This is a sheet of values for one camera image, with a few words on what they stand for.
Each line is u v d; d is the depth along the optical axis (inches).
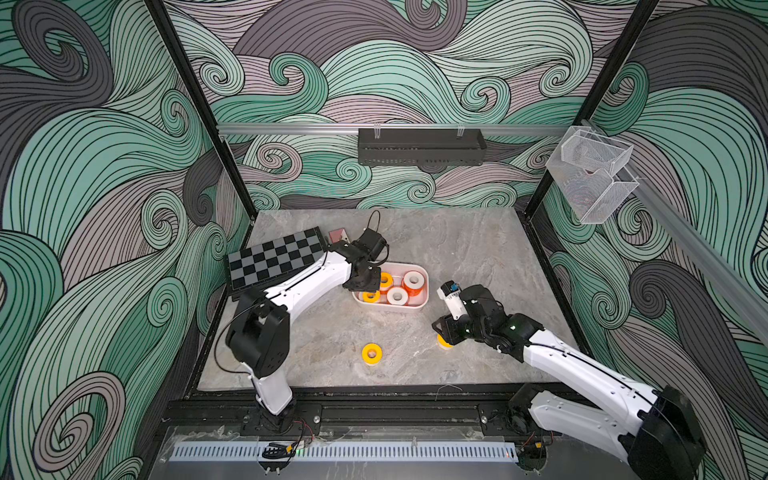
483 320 23.6
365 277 26.4
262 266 39.5
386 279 37.6
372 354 32.9
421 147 37.7
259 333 17.8
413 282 37.4
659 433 14.9
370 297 35.6
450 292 28.1
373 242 27.1
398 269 39.8
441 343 29.0
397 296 36.4
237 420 28.4
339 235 43.8
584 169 31.5
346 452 27.5
